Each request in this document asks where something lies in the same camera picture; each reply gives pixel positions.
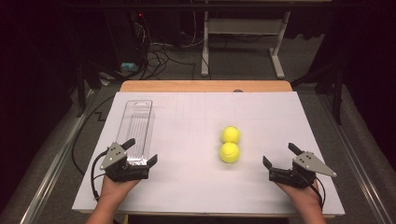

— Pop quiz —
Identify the yellow tennis ball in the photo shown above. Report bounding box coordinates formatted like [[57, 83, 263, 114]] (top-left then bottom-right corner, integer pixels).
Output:
[[220, 125, 241, 145], [219, 142, 241, 163]]

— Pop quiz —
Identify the metal floor rail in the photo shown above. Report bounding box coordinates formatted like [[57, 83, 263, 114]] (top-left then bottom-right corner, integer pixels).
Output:
[[19, 89, 96, 224], [317, 92, 396, 224]]

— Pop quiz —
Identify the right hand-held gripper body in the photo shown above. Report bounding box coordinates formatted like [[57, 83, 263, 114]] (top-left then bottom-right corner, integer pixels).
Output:
[[269, 150, 338, 189]]

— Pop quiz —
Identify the person's right hand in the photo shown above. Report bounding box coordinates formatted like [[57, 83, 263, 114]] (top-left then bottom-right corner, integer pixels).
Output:
[[276, 182, 323, 208]]

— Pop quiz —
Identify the black stand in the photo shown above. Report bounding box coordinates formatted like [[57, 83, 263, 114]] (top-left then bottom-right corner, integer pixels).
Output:
[[75, 59, 106, 119], [291, 57, 348, 126]]

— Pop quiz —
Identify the white board sheet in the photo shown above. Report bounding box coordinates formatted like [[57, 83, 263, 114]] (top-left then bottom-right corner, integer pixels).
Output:
[[71, 91, 347, 217]]

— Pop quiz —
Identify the black floor cable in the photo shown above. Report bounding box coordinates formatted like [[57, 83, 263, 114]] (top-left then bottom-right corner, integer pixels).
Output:
[[71, 94, 117, 175]]

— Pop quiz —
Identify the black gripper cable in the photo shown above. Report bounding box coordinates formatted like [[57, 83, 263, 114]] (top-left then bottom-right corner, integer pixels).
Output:
[[90, 151, 109, 202], [306, 176, 327, 210]]

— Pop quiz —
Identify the person's left hand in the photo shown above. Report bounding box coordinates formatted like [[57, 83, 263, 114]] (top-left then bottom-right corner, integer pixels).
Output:
[[98, 175, 141, 201]]

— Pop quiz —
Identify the teal small box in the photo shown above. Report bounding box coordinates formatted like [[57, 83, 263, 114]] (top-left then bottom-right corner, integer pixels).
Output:
[[120, 62, 139, 72]]

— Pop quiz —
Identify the clear plastic container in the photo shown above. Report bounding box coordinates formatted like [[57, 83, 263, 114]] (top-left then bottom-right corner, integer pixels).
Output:
[[116, 99, 156, 166]]

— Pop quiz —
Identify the dark computer tower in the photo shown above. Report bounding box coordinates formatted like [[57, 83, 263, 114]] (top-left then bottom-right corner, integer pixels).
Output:
[[104, 8, 148, 67]]

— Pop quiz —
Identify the tangle of floor cables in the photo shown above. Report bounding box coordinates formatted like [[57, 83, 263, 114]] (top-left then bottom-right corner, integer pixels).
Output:
[[134, 12, 200, 81]]

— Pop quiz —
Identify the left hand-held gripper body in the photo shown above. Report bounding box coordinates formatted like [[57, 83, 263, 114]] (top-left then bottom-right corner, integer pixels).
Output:
[[99, 141, 150, 183]]

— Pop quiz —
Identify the white metal desk frame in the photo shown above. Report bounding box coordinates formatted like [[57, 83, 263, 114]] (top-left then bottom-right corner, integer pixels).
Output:
[[200, 8, 292, 80]]

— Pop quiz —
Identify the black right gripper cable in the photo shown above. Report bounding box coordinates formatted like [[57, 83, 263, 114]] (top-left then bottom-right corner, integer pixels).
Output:
[[306, 176, 327, 210]]

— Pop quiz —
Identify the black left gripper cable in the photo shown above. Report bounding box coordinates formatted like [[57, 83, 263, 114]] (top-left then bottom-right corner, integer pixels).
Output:
[[90, 151, 109, 202]]

